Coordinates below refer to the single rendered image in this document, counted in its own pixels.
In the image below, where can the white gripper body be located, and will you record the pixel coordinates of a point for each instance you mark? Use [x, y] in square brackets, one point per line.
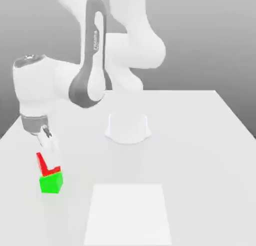
[52, 152]

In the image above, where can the small red cube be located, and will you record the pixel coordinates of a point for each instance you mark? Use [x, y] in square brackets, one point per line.
[43, 166]

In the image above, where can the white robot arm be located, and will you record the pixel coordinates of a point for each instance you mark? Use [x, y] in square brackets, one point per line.
[128, 50]

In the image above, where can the small green cube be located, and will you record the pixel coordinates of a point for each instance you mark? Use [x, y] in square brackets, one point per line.
[51, 183]

